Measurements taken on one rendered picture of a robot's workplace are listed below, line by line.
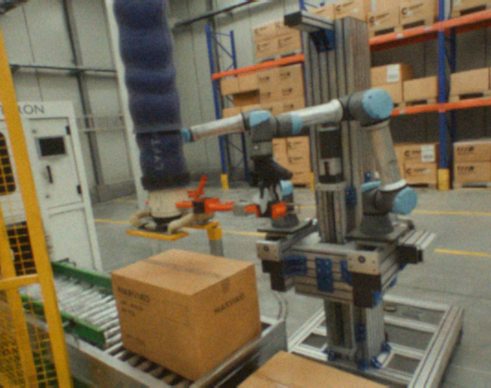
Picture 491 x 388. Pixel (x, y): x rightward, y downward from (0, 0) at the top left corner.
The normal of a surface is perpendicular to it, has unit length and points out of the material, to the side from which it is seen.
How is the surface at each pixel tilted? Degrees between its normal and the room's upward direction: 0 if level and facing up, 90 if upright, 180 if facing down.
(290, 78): 89
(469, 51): 90
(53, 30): 90
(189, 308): 90
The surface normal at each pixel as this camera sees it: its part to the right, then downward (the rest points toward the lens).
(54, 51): 0.79, 0.02
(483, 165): -0.58, 0.23
